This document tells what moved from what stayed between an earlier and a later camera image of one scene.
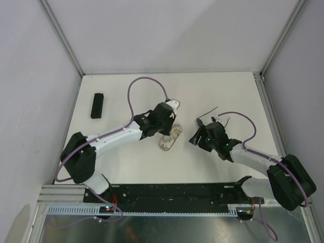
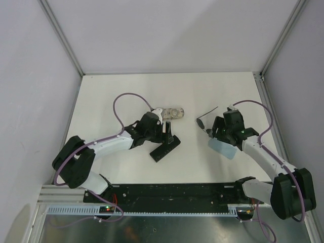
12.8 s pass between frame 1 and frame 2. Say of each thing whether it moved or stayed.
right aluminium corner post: stayed
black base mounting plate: stayed
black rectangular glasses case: moved
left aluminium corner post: stayed
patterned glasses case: moved
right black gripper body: moved
